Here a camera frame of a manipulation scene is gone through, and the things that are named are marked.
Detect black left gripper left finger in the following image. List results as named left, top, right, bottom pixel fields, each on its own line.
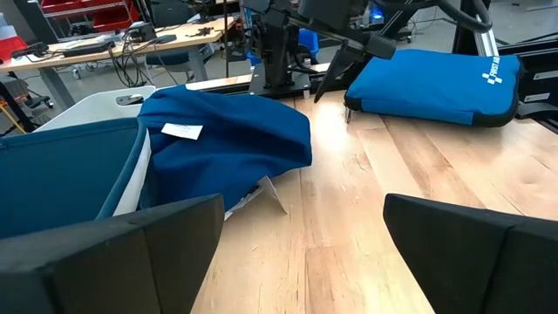
left=0, top=194, right=226, bottom=314

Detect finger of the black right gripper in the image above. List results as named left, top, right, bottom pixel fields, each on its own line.
left=313, top=40, right=352, bottom=105

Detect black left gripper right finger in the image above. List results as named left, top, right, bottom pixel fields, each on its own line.
left=382, top=193, right=558, bottom=314

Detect blue first aid pouch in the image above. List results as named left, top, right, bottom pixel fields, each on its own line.
left=343, top=48, right=525, bottom=129

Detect dark blue scrub garment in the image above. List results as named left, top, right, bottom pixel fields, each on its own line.
left=137, top=85, right=314, bottom=215

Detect grey plastic bin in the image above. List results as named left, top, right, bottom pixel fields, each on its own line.
left=33, top=85, right=157, bottom=133

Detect red plastic storage bin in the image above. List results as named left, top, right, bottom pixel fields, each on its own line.
left=92, top=4, right=140, bottom=28
left=39, top=0, right=126, bottom=14
left=0, top=35, right=28, bottom=62

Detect blue plastic crate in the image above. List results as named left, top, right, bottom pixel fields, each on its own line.
left=297, top=28, right=320, bottom=62

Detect garment paper hang tag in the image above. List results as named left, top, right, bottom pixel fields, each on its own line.
left=224, top=175, right=289, bottom=222

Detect wooden desk grey legs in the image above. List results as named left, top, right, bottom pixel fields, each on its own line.
left=0, top=16, right=239, bottom=113

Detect blue office chair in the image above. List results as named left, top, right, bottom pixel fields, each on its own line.
left=145, top=45, right=210, bottom=84

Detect black electronics box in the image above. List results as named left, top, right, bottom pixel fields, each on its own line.
left=123, top=21, right=159, bottom=44

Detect black power strip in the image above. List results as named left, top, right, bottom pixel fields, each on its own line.
left=62, top=40, right=117, bottom=58

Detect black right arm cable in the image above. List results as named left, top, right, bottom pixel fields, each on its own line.
left=378, top=0, right=493, bottom=35

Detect black aluminium rig frame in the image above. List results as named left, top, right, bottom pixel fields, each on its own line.
left=187, top=0, right=558, bottom=134

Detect black hanging desk cables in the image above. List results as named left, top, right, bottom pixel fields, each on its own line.
left=106, top=38, right=152, bottom=89

